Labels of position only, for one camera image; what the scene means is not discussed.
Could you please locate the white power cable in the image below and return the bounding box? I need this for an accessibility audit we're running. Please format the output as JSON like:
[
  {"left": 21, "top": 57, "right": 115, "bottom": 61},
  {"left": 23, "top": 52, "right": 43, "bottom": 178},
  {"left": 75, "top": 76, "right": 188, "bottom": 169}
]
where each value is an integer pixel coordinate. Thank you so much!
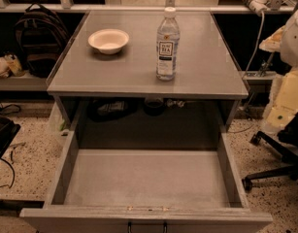
[{"left": 243, "top": 12, "right": 266, "bottom": 80}]

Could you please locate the dark backpack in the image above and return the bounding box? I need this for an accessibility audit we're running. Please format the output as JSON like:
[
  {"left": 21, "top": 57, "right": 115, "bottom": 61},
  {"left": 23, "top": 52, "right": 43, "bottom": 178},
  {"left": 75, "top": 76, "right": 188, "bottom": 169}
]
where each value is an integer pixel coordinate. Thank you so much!
[{"left": 15, "top": 3, "right": 71, "bottom": 78}]

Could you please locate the white cap on shelf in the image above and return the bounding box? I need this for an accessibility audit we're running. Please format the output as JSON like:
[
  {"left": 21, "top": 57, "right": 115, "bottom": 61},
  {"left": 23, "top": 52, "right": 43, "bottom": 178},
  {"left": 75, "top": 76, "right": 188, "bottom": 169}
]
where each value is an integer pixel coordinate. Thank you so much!
[{"left": 0, "top": 57, "right": 10, "bottom": 79}]

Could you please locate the black floor cable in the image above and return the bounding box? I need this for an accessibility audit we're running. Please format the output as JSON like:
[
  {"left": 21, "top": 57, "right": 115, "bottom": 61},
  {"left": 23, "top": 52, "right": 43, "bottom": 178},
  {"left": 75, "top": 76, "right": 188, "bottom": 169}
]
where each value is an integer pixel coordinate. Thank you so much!
[{"left": 0, "top": 152, "right": 17, "bottom": 190}]

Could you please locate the clear plastic tea bottle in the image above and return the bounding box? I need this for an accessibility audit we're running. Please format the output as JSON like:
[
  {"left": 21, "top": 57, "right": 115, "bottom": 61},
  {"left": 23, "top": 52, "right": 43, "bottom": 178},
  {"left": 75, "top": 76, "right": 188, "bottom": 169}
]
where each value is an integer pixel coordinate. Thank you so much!
[{"left": 156, "top": 7, "right": 181, "bottom": 81}]

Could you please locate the black office chair base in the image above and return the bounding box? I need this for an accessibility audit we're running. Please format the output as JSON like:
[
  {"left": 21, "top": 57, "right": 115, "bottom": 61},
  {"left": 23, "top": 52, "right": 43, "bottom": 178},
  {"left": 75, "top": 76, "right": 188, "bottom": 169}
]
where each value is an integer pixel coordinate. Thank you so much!
[{"left": 241, "top": 114, "right": 298, "bottom": 192}]

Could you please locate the metal clamp stand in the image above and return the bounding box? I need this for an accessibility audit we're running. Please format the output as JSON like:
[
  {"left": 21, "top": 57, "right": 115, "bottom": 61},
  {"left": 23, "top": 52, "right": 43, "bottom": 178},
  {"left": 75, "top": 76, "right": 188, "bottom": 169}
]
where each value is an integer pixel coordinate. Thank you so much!
[{"left": 242, "top": 51, "right": 278, "bottom": 80}]

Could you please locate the open grey top drawer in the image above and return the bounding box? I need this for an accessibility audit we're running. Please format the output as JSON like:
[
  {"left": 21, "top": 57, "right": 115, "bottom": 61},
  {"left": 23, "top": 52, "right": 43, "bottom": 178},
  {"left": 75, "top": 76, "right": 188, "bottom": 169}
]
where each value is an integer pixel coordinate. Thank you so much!
[{"left": 20, "top": 127, "right": 272, "bottom": 233}]

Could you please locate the grey cabinet with top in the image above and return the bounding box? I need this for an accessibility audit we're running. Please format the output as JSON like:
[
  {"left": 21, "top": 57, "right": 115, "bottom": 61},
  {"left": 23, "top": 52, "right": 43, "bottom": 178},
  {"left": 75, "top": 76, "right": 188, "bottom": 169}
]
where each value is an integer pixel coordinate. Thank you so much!
[{"left": 49, "top": 11, "right": 248, "bottom": 150}]

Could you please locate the black drawer handle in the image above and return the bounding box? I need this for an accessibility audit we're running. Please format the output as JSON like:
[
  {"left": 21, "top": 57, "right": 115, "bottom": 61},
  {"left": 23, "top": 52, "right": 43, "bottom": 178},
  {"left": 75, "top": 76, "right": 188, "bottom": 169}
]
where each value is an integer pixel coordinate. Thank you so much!
[{"left": 127, "top": 222, "right": 168, "bottom": 233}]

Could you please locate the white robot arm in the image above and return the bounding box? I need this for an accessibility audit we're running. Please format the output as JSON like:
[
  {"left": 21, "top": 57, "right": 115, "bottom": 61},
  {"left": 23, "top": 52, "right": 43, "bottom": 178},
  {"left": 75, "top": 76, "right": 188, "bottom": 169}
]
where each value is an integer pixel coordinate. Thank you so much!
[{"left": 259, "top": 9, "right": 298, "bottom": 134}]

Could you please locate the white power strip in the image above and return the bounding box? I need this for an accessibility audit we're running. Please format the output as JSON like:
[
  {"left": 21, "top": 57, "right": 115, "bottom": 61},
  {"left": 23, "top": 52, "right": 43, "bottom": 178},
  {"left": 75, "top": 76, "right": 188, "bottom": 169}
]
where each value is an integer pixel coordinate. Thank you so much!
[{"left": 242, "top": 0, "right": 270, "bottom": 16}]

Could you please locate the white bowl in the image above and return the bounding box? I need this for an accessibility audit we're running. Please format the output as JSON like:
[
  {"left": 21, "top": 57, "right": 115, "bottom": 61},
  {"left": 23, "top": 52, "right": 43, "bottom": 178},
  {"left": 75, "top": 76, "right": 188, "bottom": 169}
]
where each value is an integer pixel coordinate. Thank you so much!
[{"left": 88, "top": 29, "right": 129, "bottom": 54}]

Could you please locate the black object at left edge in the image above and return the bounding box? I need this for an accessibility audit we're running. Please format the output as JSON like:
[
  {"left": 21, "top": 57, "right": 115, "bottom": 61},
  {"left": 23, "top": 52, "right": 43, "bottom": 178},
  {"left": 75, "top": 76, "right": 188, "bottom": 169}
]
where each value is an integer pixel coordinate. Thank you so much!
[{"left": 0, "top": 116, "right": 20, "bottom": 157}]

